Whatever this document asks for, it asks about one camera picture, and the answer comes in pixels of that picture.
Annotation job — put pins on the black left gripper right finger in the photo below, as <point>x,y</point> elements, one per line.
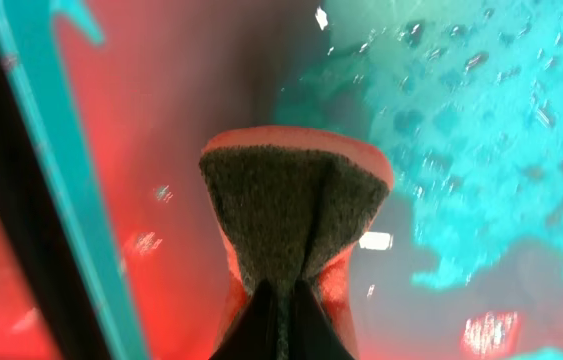
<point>310,335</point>

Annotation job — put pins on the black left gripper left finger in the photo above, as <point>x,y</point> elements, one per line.
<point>254,336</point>

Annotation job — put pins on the red sponge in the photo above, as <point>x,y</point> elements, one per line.
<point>291,204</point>

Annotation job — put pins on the black tray with red liquid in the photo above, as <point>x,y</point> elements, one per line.
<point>39,242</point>

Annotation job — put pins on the teal plastic tray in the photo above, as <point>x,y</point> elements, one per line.
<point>465,98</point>

